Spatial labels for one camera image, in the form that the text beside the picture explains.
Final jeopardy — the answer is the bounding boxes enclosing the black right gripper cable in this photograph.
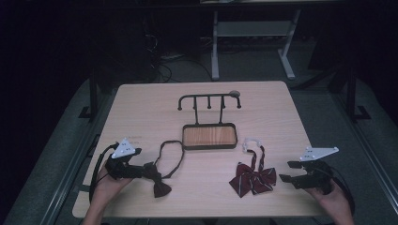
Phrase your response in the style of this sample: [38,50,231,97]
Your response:
[327,164,357,218]

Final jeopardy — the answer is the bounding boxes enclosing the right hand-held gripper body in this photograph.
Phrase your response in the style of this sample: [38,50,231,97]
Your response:
[293,146,340,195]

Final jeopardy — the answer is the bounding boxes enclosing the black hook rack wooden tray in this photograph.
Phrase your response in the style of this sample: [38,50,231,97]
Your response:
[176,93,242,151]

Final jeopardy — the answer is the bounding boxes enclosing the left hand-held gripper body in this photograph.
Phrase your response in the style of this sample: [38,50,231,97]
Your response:
[104,137,139,181]

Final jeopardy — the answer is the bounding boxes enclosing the white metal desk frame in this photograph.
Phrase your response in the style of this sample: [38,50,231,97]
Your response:
[210,8,302,82]

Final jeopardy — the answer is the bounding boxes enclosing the black floor cables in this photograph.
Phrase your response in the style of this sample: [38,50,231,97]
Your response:
[142,18,214,83]

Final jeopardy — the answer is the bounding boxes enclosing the red striped bow tie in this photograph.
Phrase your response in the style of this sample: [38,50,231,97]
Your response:
[228,137,278,199]

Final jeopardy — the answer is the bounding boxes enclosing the person's left hand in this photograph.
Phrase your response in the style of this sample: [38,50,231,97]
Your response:
[90,167,133,205]

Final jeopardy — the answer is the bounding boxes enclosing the person's right hand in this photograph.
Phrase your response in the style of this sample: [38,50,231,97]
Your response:
[304,180,349,221]

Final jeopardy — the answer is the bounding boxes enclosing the black metal stand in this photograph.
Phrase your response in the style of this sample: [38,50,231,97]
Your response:
[344,66,373,122]
[78,69,100,120]

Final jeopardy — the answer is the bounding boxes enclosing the dark brown bow tie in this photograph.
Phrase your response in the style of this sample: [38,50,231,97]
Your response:
[142,140,186,199]

